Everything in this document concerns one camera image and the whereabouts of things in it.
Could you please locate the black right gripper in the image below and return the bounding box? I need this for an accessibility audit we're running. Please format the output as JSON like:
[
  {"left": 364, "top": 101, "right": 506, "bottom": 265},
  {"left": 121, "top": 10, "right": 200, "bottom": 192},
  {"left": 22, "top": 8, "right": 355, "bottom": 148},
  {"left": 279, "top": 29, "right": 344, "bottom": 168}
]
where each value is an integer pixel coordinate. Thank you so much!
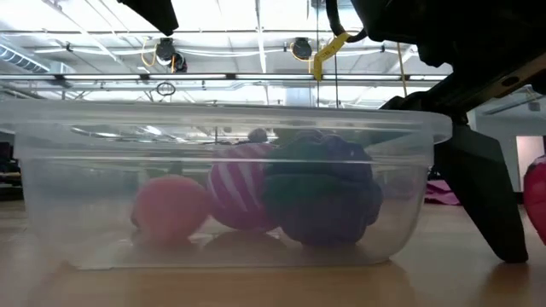
[{"left": 349, "top": 0, "right": 546, "bottom": 127}]

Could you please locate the large red toy strawberry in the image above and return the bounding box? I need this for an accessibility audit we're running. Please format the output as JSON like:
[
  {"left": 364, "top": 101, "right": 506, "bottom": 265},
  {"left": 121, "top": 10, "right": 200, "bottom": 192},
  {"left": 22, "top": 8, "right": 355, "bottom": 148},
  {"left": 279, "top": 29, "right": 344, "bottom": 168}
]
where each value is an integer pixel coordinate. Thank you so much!
[{"left": 523, "top": 155, "right": 546, "bottom": 246}]

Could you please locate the purple toy grape bunch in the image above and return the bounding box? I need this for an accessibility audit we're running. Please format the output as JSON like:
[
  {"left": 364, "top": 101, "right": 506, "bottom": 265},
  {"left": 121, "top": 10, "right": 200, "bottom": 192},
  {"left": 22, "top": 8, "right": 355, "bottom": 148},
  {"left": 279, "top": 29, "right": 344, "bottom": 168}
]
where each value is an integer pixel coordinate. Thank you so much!
[{"left": 262, "top": 131, "right": 385, "bottom": 248}]

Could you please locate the clear plastic tupperware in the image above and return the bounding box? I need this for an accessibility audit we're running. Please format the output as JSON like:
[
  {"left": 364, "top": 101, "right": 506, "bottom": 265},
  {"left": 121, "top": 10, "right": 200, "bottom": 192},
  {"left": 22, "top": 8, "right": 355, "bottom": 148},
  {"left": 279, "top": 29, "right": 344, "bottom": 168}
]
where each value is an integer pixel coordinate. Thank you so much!
[{"left": 0, "top": 100, "right": 453, "bottom": 270}]

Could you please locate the magenta white-striped toy onion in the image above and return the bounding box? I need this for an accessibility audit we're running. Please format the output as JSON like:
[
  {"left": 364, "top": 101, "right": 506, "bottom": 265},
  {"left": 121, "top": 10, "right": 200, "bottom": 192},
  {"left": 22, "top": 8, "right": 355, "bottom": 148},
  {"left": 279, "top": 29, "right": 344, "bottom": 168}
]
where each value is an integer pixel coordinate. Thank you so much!
[{"left": 206, "top": 142, "right": 278, "bottom": 234}]

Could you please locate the small pink toy ball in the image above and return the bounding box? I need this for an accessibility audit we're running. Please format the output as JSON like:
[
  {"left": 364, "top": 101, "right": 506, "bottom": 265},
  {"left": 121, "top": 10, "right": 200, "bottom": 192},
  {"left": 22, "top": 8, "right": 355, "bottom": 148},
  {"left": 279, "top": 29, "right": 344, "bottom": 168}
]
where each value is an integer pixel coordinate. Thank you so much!
[{"left": 131, "top": 174, "right": 210, "bottom": 247}]

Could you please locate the purple cloth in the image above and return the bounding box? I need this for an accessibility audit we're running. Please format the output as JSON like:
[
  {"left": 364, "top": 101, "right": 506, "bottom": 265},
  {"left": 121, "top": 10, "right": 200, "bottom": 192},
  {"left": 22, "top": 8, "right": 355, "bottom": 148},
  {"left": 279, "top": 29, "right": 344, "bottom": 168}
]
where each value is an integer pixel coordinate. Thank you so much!
[{"left": 424, "top": 178, "right": 462, "bottom": 207}]

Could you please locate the ceiling cord reel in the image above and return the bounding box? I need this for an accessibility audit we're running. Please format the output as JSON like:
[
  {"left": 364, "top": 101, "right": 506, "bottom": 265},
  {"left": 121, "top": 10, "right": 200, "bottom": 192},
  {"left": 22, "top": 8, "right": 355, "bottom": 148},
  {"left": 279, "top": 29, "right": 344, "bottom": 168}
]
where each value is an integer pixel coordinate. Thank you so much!
[
  {"left": 291, "top": 37, "right": 313, "bottom": 61},
  {"left": 154, "top": 37, "right": 189, "bottom": 73}
]

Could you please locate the black cable with yellow tag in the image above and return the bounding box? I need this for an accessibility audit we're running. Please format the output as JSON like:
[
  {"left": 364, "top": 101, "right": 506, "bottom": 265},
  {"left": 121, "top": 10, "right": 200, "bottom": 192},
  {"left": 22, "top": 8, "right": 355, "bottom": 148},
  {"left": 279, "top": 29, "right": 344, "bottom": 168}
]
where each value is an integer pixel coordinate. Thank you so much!
[{"left": 325, "top": 0, "right": 369, "bottom": 43}]

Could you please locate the yellow cable tag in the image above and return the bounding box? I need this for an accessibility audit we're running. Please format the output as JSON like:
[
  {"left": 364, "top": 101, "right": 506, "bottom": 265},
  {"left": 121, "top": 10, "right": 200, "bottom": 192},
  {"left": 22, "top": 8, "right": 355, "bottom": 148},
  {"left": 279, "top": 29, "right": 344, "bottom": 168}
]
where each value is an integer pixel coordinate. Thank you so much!
[{"left": 312, "top": 32, "right": 353, "bottom": 83}]

